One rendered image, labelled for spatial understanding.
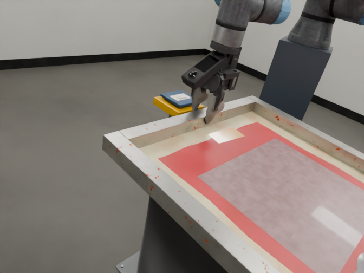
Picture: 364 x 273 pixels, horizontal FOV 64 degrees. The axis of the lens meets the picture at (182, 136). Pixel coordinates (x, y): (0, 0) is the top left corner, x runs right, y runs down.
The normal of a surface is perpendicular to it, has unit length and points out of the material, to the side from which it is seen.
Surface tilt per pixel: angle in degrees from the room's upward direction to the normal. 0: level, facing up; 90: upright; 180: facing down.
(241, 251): 2
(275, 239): 2
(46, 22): 90
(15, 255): 0
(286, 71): 90
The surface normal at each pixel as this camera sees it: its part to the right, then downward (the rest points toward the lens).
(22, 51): 0.69, 0.47
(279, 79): -0.45, 0.37
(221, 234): 0.21, -0.83
